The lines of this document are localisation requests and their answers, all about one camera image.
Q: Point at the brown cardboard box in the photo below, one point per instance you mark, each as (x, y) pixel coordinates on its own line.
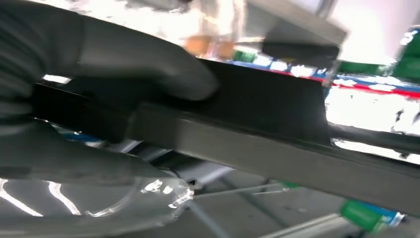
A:
(197, 45)

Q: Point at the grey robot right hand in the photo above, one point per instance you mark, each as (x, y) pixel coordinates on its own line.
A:
(98, 197)

